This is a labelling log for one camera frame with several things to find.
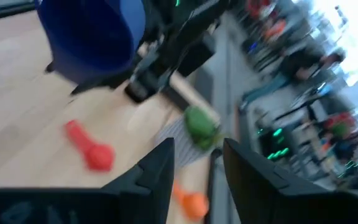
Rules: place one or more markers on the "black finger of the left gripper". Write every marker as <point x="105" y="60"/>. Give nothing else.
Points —
<point x="101" y="84"/>
<point x="49" y="67"/>

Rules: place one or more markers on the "red measuring cup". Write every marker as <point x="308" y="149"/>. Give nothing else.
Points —
<point x="98" y="157"/>

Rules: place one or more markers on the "orange measuring cup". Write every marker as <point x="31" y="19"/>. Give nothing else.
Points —
<point x="193" y="203"/>

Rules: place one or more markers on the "succulent in white patterned pot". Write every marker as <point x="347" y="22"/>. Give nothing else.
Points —
<point x="200" y="127"/>

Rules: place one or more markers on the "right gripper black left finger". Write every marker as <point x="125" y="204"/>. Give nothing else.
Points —
<point x="148" y="189"/>

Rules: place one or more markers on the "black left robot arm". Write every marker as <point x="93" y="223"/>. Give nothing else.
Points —
<point x="185" y="15"/>

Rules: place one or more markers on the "black box with green lights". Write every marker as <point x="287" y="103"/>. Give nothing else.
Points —
<point x="273" y="146"/>

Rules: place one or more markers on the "dark blue measuring cup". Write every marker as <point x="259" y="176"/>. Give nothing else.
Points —
<point x="89" y="37"/>

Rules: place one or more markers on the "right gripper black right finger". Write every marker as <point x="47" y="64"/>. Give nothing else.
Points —
<point x="253" y="186"/>

